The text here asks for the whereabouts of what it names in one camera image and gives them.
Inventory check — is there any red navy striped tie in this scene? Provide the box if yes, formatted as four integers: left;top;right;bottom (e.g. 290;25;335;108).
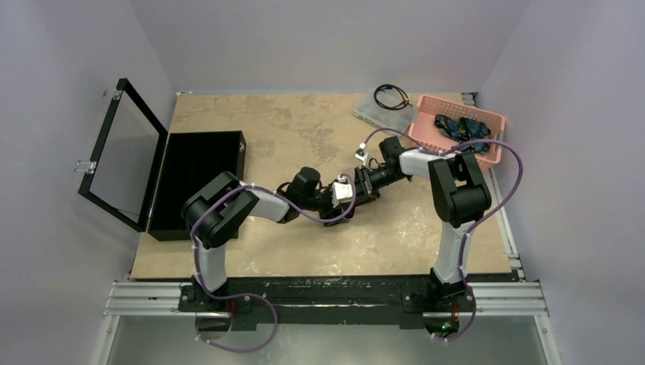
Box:
324;217;351;227

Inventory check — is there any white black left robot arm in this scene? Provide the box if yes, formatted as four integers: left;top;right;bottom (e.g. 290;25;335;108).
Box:
180;167;358;311

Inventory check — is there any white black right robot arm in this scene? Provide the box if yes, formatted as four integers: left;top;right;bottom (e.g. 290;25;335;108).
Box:
354;137;492;309

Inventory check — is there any pink plastic basket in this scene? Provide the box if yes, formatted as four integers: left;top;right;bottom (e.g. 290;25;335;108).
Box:
408;95;505;171

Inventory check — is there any blue patterned tie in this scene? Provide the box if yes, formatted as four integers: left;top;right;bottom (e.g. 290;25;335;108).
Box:
434;114;491;144

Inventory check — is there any black tie display box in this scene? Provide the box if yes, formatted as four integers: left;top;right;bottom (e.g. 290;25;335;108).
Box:
148;131;246;241

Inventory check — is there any black framed glass box lid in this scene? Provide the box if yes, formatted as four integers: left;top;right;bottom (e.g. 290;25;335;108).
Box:
75;78;168;232

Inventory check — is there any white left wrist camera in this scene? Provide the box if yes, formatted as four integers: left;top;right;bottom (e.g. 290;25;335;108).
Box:
331;173;354;207

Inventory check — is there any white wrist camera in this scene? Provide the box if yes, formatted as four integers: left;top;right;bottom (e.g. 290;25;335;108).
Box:
331;173;354;207
354;142;370;165

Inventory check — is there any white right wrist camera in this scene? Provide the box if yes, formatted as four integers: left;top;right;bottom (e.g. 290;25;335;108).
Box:
354;142;370;165

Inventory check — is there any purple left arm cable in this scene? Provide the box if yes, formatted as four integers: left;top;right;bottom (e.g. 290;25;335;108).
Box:
190;173;357;354

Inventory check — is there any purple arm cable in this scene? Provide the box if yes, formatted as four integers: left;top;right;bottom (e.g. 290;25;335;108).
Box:
190;173;357;354
360;128;525;344

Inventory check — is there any black coiled cable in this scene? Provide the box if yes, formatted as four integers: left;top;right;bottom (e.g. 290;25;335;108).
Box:
373;84;415;111

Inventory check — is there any black mounting base plate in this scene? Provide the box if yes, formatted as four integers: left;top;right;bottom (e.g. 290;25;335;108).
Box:
178;274;475;336

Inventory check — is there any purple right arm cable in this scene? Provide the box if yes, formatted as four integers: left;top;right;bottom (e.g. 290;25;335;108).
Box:
360;128;525;344

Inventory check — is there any aluminium frame rail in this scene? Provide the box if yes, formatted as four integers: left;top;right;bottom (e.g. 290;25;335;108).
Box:
104;275;561;364

